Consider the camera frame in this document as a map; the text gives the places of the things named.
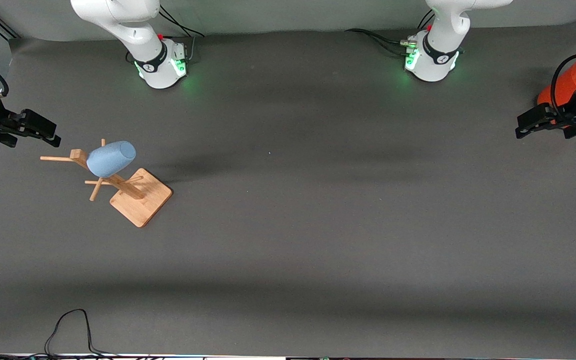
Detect black arm base cables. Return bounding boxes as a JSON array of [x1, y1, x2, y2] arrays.
[[344, 10, 434, 56], [158, 5, 206, 63]]

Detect dark grey table mat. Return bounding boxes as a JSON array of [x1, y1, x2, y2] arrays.
[[0, 17, 576, 357]]

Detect orange drink can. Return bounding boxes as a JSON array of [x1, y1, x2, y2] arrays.
[[537, 48, 576, 126]]

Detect wooden cup rack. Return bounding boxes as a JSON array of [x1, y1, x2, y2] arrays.
[[40, 139, 174, 228]]

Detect black left arm base cables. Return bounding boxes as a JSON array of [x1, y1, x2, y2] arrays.
[[344, 10, 434, 56]]

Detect light blue cup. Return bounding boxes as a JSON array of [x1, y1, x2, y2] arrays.
[[86, 140, 137, 178]]

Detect thin black table cable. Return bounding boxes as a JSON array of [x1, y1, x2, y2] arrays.
[[0, 309, 119, 360]]

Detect black right arm base cables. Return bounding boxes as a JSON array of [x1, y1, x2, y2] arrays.
[[158, 5, 206, 63]]

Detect aluminium frame rail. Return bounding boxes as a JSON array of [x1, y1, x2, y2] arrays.
[[0, 14, 21, 41]]

